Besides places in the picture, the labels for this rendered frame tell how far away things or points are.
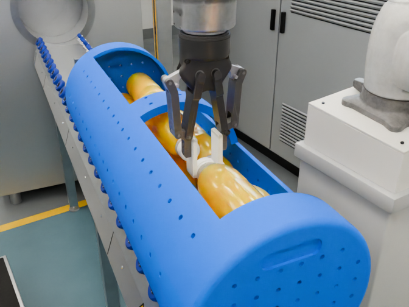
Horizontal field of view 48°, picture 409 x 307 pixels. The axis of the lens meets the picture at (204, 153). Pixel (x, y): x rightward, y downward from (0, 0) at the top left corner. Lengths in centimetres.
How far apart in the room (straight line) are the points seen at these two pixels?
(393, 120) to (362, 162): 12
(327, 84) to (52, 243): 169
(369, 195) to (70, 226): 188
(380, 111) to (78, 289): 161
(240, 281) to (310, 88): 224
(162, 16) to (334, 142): 97
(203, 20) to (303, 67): 213
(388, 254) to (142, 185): 69
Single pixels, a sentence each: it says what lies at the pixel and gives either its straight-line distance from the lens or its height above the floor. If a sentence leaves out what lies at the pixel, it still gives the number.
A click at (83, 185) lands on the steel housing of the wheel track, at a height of 85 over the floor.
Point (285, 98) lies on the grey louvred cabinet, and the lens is 291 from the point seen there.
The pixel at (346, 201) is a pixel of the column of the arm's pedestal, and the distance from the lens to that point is 120.
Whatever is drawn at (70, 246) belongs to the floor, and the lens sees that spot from 254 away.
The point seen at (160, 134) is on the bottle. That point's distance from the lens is 87.
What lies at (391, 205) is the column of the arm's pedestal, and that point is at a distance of 109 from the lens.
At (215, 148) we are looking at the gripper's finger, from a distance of 77.
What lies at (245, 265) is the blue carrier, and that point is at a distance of 55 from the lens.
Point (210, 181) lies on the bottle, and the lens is 69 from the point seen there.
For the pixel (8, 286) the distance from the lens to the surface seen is 218.
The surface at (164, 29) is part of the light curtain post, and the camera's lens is 190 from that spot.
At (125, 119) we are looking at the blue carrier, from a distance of 88.
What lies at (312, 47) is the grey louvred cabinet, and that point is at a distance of 268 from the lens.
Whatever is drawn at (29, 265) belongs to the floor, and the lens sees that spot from 248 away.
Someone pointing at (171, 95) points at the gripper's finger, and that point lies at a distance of 69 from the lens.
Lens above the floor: 156
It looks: 28 degrees down
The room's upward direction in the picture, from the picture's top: straight up
